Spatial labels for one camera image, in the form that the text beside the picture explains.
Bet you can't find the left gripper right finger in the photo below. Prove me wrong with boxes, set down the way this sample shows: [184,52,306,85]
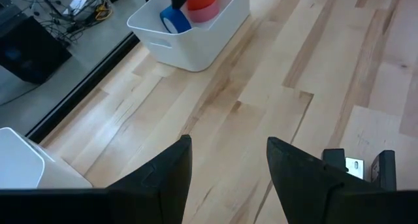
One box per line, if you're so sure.
[266,136,396,224]

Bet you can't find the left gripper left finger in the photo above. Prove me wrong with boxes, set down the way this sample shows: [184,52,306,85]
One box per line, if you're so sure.
[107,134,194,224]

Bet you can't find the blue tape roll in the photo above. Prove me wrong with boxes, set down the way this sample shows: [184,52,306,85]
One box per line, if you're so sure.
[159,5,193,35]

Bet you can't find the pink tape roll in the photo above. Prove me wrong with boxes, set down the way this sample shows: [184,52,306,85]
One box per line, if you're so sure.
[187,0,220,24]

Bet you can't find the white plastic bin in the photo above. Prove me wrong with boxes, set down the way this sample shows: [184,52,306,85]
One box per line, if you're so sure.
[126,0,251,72]
[0,127,93,189]

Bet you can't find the white paper sheet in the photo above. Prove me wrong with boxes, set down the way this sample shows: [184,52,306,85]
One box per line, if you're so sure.
[61,0,89,16]

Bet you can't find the black cabinet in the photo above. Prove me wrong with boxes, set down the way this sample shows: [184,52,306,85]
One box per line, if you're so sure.
[0,16,73,85]

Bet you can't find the yellow cable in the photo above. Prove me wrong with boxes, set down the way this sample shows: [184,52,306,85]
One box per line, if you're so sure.
[94,4,111,22]

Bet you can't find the black aluminium table frame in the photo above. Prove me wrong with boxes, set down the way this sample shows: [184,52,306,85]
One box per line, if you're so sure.
[25,31,142,144]

